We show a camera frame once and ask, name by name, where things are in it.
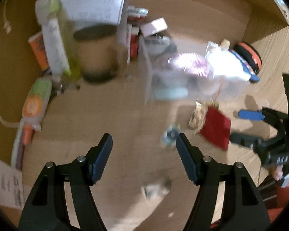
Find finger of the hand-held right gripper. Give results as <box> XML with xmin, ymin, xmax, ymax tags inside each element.
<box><xmin>238</xmin><ymin>107</ymin><xmax>286</xmax><ymax>128</ymax></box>
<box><xmin>231</xmin><ymin>132</ymin><xmax>278</xmax><ymax>154</ymax></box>

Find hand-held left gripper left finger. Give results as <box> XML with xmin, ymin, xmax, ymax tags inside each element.
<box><xmin>19</xmin><ymin>133</ymin><xmax>113</xmax><ymax>231</ymax></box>

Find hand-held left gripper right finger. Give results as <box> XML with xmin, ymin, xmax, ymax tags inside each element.
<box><xmin>176</xmin><ymin>133</ymin><xmax>271</xmax><ymax>231</ymax></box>

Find white plastic bag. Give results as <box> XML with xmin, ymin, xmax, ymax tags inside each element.
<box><xmin>205</xmin><ymin>41</ymin><xmax>251</xmax><ymax>83</ymax></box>

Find pink braided rope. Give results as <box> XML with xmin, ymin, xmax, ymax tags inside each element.
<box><xmin>177</xmin><ymin>52</ymin><xmax>211</xmax><ymax>78</ymax></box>

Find clear plastic drawer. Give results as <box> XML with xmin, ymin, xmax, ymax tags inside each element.
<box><xmin>138</xmin><ymin>35</ymin><xmax>251</xmax><ymax>106</ymax></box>

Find wooden desktop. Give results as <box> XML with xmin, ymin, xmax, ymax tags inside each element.
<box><xmin>0</xmin><ymin>24</ymin><xmax>289</xmax><ymax>231</ymax></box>

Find red pouch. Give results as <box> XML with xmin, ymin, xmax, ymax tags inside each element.
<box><xmin>199</xmin><ymin>101</ymin><xmax>232</xmax><ymax>151</ymax></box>

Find gold foil packet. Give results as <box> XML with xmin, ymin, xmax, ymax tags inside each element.
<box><xmin>188</xmin><ymin>100</ymin><xmax>207</xmax><ymax>131</ymax></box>

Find blue pencil case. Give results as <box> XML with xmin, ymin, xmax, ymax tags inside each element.
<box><xmin>231</xmin><ymin>50</ymin><xmax>260</xmax><ymax>84</ymax></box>

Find small crumpled wrapper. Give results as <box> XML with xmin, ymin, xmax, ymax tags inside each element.
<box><xmin>140</xmin><ymin>179</ymin><xmax>172</xmax><ymax>199</ymax></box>

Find orange red cloth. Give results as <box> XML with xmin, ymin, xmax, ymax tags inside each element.
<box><xmin>267</xmin><ymin>173</ymin><xmax>289</xmax><ymax>223</ymax></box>

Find black orange round case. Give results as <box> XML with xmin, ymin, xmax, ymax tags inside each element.
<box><xmin>232</xmin><ymin>43</ymin><xmax>263</xmax><ymax>74</ymax></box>

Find orange capped pens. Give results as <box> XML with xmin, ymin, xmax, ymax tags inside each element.
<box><xmin>11</xmin><ymin>123</ymin><xmax>34</xmax><ymax>171</ymax></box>

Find small metal clips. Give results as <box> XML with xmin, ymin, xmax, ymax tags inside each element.
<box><xmin>50</xmin><ymin>77</ymin><xmax>81</xmax><ymax>95</ymax></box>

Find green orange glue bottle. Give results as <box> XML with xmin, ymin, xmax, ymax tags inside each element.
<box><xmin>22</xmin><ymin>78</ymin><xmax>53</xmax><ymax>131</ymax></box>

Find white printed receipt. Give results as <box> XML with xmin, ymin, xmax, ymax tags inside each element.
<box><xmin>0</xmin><ymin>155</ymin><xmax>25</xmax><ymax>209</ymax></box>

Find brown mug with lid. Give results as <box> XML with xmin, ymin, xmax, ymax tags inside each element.
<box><xmin>73</xmin><ymin>25</ymin><xmax>129</xmax><ymax>84</ymax></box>

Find white bowl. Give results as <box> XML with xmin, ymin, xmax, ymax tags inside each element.
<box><xmin>146</xmin><ymin>37</ymin><xmax>171</xmax><ymax>55</ymax></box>

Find tall green bottle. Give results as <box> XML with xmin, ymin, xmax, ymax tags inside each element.
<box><xmin>48</xmin><ymin>0</ymin><xmax>81</xmax><ymax>82</ymax></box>

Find translucent white folder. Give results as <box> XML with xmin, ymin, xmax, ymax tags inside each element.
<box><xmin>117</xmin><ymin>17</ymin><xmax>131</xmax><ymax>65</ymax></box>

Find orange box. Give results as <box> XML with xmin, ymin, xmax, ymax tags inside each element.
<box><xmin>28</xmin><ymin>32</ymin><xmax>51</xmax><ymax>72</ymax></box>

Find small white pink box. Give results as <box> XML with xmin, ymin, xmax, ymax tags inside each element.
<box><xmin>141</xmin><ymin>17</ymin><xmax>168</xmax><ymax>38</ymax></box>

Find white handwritten paper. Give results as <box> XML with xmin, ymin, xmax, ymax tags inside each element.
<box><xmin>36</xmin><ymin>0</ymin><xmax>128</xmax><ymax>27</ymax></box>

